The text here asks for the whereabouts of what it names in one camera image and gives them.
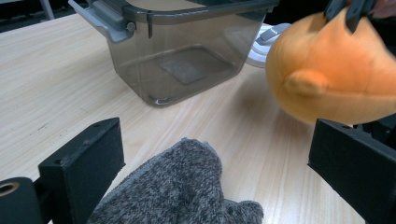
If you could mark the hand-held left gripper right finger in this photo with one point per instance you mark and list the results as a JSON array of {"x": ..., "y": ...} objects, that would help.
[{"x": 351, "y": 168}]

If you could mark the white-lidded plastic container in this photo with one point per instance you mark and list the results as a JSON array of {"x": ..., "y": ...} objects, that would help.
[{"x": 258, "y": 53}]

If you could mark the orange fruit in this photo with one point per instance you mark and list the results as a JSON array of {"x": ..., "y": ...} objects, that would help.
[{"x": 336, "y": 71}]

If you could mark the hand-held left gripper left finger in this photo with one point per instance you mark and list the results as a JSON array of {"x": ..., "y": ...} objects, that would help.
[{"x": 84, "y": 168}]

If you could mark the white metal stand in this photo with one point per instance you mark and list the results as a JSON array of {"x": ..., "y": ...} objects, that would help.
[{"x": 47, "y": 9}]

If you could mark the smoky transparent storage box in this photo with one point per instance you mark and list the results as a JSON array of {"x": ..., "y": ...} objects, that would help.
[{"x": 174, "y": 46}]

